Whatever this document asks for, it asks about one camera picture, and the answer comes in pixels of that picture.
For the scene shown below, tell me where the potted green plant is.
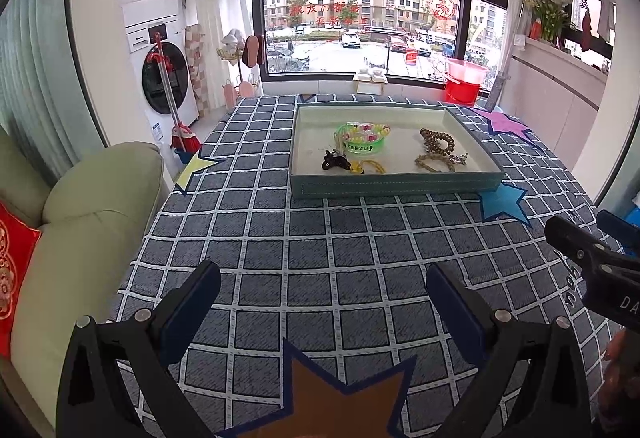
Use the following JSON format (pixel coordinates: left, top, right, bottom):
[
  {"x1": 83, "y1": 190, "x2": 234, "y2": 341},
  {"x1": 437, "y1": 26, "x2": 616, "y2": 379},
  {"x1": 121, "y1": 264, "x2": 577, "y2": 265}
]
[{"x1": 527, "y1": 0, "x2": 573, "y2": 46}]

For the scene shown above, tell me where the green transparent bangle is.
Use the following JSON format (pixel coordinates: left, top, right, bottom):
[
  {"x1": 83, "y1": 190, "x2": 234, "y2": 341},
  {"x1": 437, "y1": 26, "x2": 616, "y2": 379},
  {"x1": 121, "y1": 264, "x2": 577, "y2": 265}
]
[{"x1": 336, "y1": 122, "x2": 391, "y2": 155}]

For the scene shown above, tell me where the grey flat mop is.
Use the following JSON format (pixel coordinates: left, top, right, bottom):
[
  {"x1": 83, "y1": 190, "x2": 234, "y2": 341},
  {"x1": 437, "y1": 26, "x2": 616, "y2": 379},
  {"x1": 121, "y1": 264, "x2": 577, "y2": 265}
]
[{"x1": 492, "y1": 0, "x2": 531, "y2": 114}]

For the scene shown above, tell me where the person's right hand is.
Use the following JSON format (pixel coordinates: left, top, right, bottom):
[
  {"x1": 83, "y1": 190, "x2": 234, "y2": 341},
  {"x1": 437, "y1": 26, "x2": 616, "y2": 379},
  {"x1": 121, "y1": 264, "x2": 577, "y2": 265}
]
[{"x1": 600, "y1": 328, "x2": 640, "y2": 419}]

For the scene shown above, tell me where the red embroidered cushion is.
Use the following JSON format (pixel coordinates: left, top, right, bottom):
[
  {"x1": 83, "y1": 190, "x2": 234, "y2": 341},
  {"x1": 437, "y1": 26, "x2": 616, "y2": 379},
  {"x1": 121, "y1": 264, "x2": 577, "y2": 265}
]
[{"x1": 0, "y1": 200, "x2": 43, "y2": 359}]

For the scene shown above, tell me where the red round window decal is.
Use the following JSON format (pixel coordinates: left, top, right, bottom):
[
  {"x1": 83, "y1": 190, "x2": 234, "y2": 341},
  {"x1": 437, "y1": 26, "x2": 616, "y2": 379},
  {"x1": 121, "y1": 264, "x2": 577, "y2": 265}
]
[{"x1": 430, "y1": 0, "x2": 457, "y2": 21}]

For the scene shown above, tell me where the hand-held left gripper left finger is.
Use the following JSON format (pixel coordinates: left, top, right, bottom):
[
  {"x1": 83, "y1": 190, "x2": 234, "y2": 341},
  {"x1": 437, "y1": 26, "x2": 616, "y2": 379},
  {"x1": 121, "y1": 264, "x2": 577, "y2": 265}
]
[{"x1": 55, "y1": 259, "x2": 223, "y2": 438}]

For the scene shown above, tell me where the gold slipper rack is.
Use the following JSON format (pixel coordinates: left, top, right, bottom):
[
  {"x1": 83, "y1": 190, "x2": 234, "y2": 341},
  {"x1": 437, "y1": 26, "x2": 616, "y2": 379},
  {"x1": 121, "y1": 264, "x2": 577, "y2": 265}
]
[{"x1": 216, "y1": 29, "x2": 266, "y2": 108}]

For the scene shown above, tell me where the checked folded mat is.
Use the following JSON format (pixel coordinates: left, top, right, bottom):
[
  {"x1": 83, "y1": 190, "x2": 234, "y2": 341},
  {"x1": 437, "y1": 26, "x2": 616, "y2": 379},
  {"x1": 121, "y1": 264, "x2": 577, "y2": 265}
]
[{"x1": 184, "y1": 24, "x2": 207, "y2": 119}]

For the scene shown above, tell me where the beige braided bracelet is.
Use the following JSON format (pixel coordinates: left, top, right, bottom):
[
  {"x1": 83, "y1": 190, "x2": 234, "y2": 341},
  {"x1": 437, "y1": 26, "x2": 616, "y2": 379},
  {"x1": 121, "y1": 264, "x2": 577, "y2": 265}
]
[{"x1": 414, "y1": 153, "x2": 456, "y2": 173}]

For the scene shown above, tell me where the brown spiral hair tie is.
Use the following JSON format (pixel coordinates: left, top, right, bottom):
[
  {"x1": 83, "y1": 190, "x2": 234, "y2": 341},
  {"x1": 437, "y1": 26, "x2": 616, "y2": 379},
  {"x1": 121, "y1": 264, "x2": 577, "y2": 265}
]
[{"x1": 419, "y1": 128, "x2": 457, "y2": 154}]

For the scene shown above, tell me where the grey checked tablecloth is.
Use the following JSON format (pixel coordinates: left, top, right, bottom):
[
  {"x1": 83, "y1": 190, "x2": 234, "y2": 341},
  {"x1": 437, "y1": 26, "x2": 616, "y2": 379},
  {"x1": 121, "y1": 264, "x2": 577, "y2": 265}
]
[{"x1": 107, "y1": 93, "x2": 640, "y2": 438}]

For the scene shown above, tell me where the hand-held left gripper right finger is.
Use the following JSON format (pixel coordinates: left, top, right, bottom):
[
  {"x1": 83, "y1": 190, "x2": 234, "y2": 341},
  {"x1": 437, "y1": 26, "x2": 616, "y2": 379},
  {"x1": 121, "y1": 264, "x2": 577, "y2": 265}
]
[{"x1": 397, "y1": 262, "x2": 593, "y2": 438}]

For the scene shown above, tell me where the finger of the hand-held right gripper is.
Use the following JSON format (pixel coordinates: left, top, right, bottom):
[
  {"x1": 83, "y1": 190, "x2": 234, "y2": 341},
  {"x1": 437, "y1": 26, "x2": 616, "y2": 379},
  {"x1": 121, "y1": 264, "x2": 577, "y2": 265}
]
[
  {"x1": 544, "y1": 215, "x2": 640, "y2": 280},
  {"x1": 596, "y1": 209, "x2": 640, "y2": 260}
]

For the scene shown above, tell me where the green jewelry tray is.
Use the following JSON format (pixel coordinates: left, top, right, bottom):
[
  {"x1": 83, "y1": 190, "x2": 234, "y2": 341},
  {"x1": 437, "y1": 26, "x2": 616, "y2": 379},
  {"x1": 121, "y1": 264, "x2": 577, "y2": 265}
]
[{"x1": 289, "y1": 102, "x2": 506, "y2": 200}]

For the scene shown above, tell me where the red and silver mop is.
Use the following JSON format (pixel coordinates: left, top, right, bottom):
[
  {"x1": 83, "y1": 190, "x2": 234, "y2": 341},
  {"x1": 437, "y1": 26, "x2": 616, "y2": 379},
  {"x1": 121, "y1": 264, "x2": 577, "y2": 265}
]
[{"x1": 150, "y1": 33, "x2": 203, "y2": 154}]

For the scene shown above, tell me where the small wooden stool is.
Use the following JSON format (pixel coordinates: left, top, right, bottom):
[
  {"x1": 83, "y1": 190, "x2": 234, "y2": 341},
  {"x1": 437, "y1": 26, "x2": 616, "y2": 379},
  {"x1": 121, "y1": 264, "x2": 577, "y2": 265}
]
[{"x1": 352, "y1": 77, "x2": 390, "y2": 96}]

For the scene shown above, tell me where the yellow cord bracelet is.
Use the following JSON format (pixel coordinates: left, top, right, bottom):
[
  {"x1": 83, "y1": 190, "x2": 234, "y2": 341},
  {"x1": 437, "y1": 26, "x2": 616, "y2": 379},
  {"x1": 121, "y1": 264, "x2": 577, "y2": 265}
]
[{"x1": 350, "y1": 159, "x2": 387, "y2": 176}]

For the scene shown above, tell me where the black hair claw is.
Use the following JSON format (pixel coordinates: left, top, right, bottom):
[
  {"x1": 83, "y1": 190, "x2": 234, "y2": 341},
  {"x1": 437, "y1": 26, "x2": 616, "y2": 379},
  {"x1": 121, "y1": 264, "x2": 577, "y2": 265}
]
[{"x1": 321, "y1": 149, "x2": 352, "y2": 172}]

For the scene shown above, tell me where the red hanging garment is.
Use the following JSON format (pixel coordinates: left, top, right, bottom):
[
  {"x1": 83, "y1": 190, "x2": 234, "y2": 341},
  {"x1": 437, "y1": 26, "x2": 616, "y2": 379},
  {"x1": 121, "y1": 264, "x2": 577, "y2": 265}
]
[{"x1": 580, "y1": 8, "x2": 599, "y2": 53}]

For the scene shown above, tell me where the light green sofa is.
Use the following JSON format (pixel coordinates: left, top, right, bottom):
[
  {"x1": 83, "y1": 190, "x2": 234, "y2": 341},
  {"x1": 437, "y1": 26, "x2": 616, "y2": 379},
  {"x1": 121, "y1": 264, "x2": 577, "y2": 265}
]
[{"x1": 0, "y1": 125, "x2": 173, "y2": 438}]

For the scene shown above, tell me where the white washing machine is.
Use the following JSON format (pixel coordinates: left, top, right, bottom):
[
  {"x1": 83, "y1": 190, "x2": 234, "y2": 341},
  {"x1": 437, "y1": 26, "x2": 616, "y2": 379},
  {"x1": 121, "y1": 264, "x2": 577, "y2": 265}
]
[{"x1": 125, "y1": 25, "x2": 201, "y2": 129}]

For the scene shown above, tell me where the white low cabinet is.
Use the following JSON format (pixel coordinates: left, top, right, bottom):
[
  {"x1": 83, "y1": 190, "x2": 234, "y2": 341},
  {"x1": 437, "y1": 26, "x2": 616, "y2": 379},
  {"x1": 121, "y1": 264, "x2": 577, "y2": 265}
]
[{"x1": 500, "y1": 35, "x2": 608, "y2": 169}]

